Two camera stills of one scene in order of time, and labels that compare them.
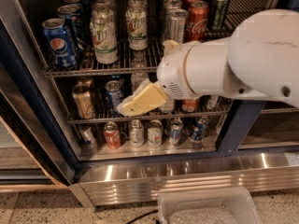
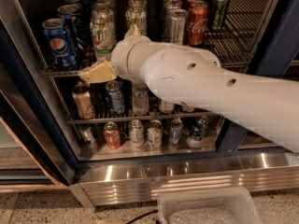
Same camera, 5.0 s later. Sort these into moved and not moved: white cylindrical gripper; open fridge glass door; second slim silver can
Moved: white cylindrical gripper
Not moved: second slim silver can; open fridge glass door
